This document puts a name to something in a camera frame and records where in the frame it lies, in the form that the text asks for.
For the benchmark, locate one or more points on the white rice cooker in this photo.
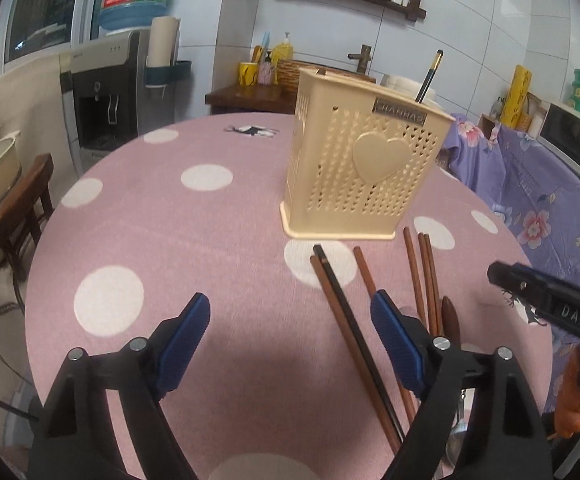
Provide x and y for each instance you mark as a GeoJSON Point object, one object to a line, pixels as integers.
{"type": "Point", "coordinates": [405, 85]}

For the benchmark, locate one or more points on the yellow soap bottle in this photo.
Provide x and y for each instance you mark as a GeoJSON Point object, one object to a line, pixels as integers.
{"type": "Point", "coordinates": [283, 51]}

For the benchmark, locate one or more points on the dark teal cup holder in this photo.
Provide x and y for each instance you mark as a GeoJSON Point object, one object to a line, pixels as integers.
{"type": "Point", "coordinates": [174, 72]}

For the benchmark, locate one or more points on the stack of paper cups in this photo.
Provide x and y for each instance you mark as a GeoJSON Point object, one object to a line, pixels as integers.
{"type": "Point", "coordinates": [163, 40]}

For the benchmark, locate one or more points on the bronze faucet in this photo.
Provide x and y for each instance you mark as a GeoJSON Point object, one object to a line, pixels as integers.
{"type": "Point", "coordinates": [364, 60]}

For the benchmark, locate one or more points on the grey water dispenser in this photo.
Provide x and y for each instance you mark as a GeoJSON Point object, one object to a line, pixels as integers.
{"type": "Point", "coordinates": [104, 110]}

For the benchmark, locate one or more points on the yellow tall package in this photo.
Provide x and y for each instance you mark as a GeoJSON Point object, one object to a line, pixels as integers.
{"type": "Point", "coordinates": [516, 95]}

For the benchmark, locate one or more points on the yellow cup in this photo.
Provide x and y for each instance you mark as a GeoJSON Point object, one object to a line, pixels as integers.
{"type": "Point", "coordinates": [248, 75]}

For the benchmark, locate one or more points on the pink patterned cup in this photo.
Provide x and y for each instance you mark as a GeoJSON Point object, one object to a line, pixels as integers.
{"type": "Point", "coordinates": [266, 75]}

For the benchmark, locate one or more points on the blue toothbrush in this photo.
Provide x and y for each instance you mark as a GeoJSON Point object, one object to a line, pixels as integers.
{"type": "Point", "coordinates": [265, 45]}

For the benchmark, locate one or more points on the metal spoon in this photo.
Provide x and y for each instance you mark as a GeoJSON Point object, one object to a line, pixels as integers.
{"type": "Point", "coordinates": [456, 447]}

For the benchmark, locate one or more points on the wooden stool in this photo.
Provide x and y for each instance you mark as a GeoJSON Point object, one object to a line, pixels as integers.
{"type": "Point", "coordinates": [14, 210]}

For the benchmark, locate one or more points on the purple floral cloth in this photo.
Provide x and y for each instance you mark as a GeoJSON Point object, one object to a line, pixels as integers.
{"type": "Point", "coordinates": [535, 195]}

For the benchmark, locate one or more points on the wooden washstand cabinet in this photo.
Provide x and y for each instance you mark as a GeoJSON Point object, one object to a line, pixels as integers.
{"type": "Point", "coordinates": [240, 97]}

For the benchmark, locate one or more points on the beige perforated utensil holder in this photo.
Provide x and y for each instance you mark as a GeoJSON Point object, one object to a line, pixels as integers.
{"type": "Point", "coordinates": [370, 185]}

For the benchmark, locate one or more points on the pink polka-dot tablecloth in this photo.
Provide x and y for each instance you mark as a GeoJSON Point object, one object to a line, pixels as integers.
{"type": "Point", "coordinates": [194, 240]}

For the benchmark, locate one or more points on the black gold-tipped chopstick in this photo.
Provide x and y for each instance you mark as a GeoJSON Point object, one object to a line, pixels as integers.
{"type": "Point", "coordinates": [427, 80]}

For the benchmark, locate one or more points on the beige cloth cover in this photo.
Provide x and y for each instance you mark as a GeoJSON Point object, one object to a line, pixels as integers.
{"type": "Point", "coordinates": [24, 105]}

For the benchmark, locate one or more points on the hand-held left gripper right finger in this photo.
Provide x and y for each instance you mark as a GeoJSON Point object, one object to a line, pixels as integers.
{"type": "Point", "coordinates": [395, 340]}

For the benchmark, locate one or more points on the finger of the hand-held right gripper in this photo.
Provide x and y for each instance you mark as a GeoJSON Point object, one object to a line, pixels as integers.
{"type": "Point", "coordinates": [560, 307]}

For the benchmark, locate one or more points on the white microwave oven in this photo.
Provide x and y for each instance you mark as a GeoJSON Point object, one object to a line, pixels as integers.
{"type": "Point", "coordinates": [570, 135]}

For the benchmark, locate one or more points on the woven basket sink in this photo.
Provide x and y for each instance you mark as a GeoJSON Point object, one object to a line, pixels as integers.
{"type": "Point", "coordinates": [290, 72]}

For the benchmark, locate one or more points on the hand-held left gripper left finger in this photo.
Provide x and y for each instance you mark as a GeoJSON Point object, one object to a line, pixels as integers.
{"type": "Point", "coordinates": [184, 340]}

